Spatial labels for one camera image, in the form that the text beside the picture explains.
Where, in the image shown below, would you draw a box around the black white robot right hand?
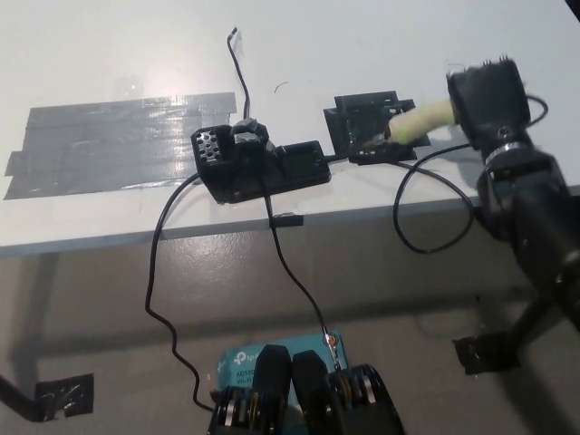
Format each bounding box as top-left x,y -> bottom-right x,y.
445,57 -> 532,154

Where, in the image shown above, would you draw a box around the soldering iron green tape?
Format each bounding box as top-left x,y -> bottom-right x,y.
384,101 -> 457,147

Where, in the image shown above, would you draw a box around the black soldering iron cable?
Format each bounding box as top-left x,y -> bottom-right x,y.
324,92 -> 550,254

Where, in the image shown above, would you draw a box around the black soldering iron base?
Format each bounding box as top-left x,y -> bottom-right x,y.
189,116 -> 333,205

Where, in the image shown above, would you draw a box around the black robot body blocks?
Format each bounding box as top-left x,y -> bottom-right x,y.
207,343 -> 405,435

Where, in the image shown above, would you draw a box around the black tape patch square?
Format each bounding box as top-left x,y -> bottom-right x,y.
322,90 -> 432,166

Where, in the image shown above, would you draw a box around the black table leg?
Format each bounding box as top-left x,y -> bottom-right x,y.
508,289 -> 564,355
0,373 -> 43,412

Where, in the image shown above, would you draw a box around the small black tape strip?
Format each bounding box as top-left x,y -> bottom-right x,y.
269,212 -> 305,228

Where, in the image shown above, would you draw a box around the black floor tape patch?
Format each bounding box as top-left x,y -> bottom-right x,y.
452,332 -> 521,376
34,372 -> 96,419

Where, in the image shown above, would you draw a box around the teal tp-link box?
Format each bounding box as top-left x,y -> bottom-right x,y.
216,332 -> 349,396

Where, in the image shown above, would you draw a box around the thin black cable bent end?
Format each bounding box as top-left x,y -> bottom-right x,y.
227,27 -> 253,120

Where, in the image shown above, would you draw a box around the black cable with orange connector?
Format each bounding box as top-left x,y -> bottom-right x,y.
259,180 -> 342,366

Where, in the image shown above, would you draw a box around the long black power cable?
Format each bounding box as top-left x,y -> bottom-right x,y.
143,174 -> 218,412

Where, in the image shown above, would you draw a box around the large grey duct tape patch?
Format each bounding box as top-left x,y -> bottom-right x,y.
2,92 -> 239,201

